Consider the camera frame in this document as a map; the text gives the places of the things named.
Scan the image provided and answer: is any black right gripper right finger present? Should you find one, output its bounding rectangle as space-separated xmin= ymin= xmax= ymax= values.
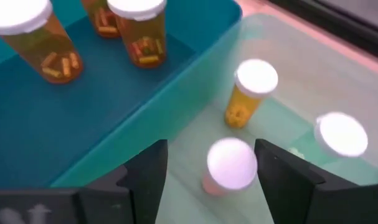
xmin=253 ymin=138 xmax=378 ymax=224

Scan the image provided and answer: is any pink pill bottle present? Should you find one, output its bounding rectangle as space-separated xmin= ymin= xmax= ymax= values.
xmin=201 ymin=137 xmax=258 ymax=197

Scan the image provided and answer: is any light teal translucent bin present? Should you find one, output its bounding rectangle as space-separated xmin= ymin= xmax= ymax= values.
xmin=51 ymin=14 xmax=378 ymax=224

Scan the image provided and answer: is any teal pill bottle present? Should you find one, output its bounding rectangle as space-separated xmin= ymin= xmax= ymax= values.
xmin=286 ymin=111 xmax=369 ymax=161

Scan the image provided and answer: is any small amber pill bottle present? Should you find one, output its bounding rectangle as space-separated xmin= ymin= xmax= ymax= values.
xmin=224 ymin=58 xmax=279 ymax=129

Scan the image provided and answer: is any black aluminium table frame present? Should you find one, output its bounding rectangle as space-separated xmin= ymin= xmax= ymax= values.
xmin=268 ymin=0 xmax=378 ymax=62

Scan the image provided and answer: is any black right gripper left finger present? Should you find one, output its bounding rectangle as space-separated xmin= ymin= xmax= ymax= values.
xmin=78 ymin=139 xmax=169 ymax=224

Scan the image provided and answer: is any dark blue plastic bin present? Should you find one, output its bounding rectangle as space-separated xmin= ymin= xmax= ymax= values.
xmin=0 ymin=0 xmax=243 ymax=190

